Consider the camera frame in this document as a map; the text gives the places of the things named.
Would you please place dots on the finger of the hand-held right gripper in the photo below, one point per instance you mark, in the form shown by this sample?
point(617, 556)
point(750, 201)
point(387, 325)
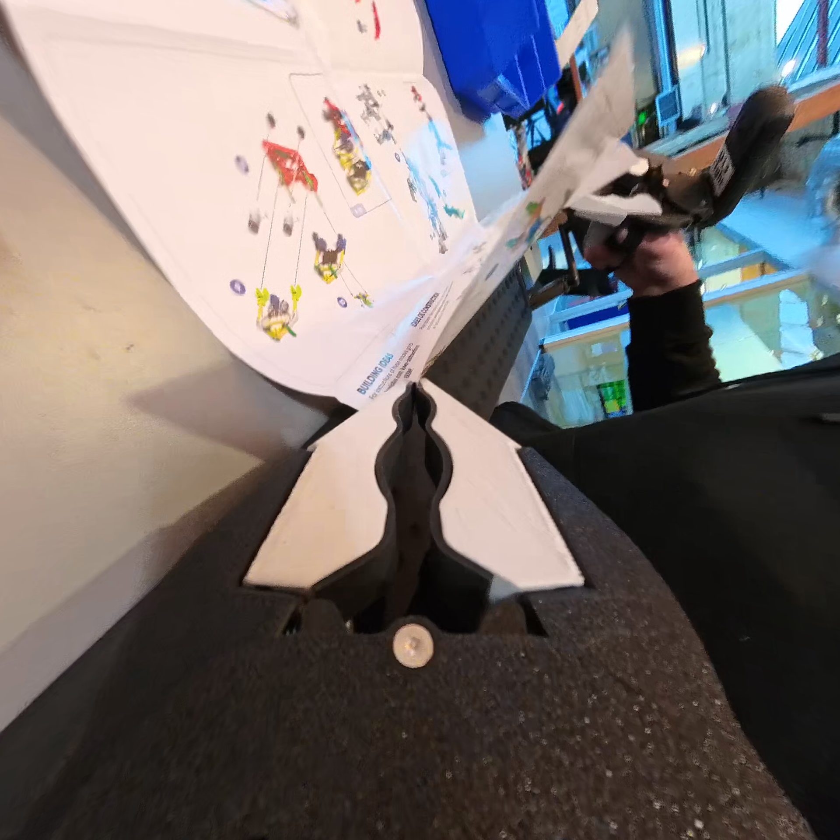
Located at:
point(623, 208)

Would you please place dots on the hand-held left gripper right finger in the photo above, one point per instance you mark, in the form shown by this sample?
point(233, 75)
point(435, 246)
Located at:
point(505, 518)

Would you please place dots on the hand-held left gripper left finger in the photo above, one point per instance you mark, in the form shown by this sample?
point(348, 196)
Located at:
point(321, 512)

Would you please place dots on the toy instruction sheet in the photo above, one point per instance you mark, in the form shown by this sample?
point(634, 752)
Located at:
point(197, 164)

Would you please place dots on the person's right forearm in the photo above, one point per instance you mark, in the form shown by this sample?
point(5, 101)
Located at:
point(669, 348)

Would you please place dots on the person's right hand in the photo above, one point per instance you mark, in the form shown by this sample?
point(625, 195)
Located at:
point(656, 262)

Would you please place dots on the black perforated board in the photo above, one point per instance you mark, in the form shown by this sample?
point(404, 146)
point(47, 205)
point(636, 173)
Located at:
point(485, 341)

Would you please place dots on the blue plastic bin with tag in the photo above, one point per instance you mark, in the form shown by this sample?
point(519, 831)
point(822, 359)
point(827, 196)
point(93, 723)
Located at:
point(492, 46)

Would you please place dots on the person's black clothing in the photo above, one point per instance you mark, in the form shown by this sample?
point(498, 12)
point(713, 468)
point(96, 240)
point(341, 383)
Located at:
point(722, 492)

